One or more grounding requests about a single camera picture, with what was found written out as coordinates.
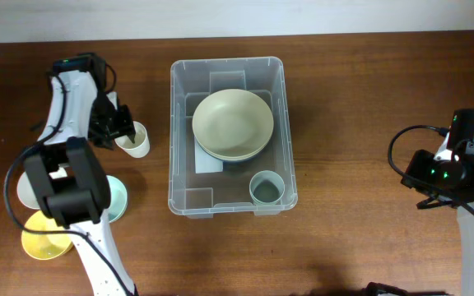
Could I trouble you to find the mint green small bowl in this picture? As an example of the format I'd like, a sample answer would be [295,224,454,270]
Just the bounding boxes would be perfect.
[107,175,128,223]

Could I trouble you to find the clear plastic storage container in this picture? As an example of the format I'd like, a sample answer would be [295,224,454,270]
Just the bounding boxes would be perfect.
[168,57,298,218]

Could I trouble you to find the yellow small bowl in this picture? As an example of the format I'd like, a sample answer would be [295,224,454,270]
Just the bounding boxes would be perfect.
[21,210,73,261]

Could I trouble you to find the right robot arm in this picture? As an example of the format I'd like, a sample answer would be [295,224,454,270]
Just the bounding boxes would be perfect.
[398,109,474,295]

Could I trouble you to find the white label in container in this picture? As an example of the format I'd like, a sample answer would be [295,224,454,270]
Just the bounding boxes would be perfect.
[194,140,224,173]

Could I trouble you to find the beige bowl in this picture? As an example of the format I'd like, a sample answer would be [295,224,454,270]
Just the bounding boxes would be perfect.
[191,88,275,159]
[193,131,273,156]

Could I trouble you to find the white small bowl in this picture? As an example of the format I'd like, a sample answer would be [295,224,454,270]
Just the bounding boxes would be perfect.
[16,173,40,210]

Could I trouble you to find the cream cup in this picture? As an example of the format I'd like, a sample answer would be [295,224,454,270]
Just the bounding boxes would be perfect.
[114,121,151,158]

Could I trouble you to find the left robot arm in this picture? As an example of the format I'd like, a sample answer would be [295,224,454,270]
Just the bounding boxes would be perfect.
[17,53,137,295]

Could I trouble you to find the green cup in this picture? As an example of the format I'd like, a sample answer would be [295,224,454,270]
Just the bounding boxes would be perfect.
[249,170,286,205]

